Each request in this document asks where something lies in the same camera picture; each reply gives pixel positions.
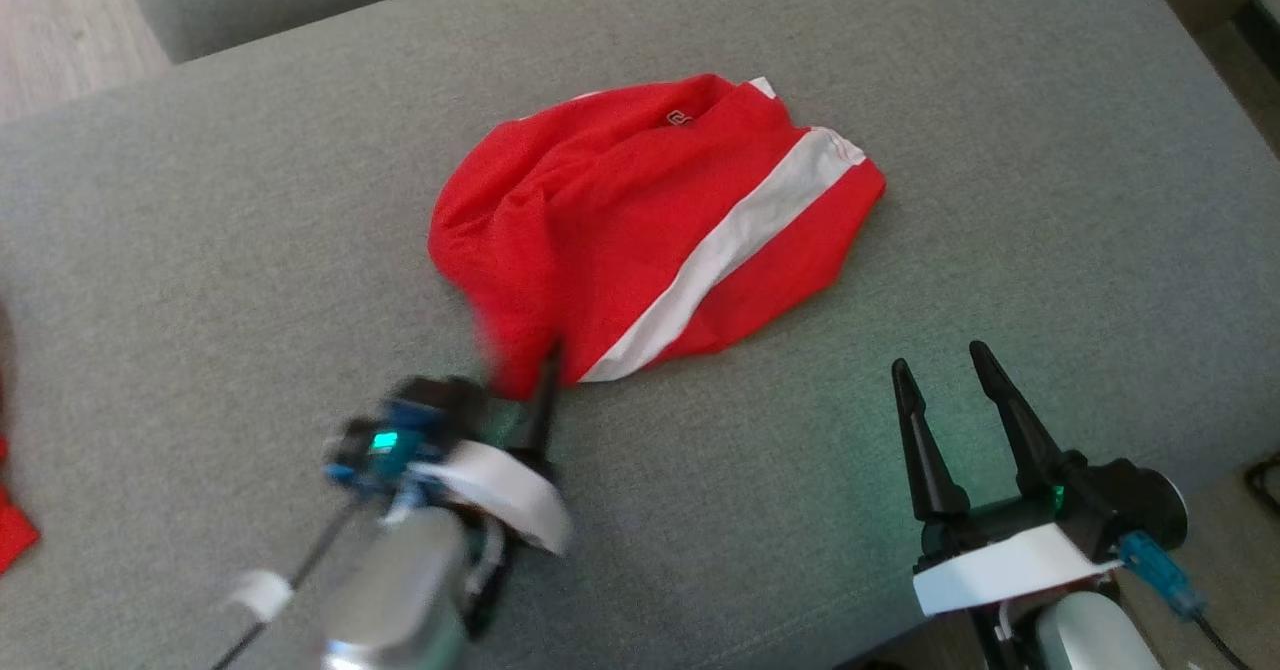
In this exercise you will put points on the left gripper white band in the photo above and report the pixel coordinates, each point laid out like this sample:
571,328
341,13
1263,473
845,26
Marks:
510,495

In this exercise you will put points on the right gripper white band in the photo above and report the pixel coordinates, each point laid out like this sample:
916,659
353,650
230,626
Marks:
1000,565

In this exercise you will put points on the red shorts with white stripe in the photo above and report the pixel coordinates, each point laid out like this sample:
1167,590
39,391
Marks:
620,220

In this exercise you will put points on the red basketball jersey white trim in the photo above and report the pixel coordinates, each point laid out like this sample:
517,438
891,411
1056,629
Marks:
12,530

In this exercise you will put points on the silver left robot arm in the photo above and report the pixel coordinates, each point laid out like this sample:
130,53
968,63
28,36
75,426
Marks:
400,590

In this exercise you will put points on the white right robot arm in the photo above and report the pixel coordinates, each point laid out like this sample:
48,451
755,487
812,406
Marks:
1085,640

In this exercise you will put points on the grey sofa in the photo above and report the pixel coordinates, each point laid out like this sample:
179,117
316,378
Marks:
250,250

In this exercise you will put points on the dark object with white edge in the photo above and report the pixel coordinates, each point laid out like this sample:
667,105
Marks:
1262,20

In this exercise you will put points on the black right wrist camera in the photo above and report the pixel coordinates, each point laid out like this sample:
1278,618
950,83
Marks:
1135,510

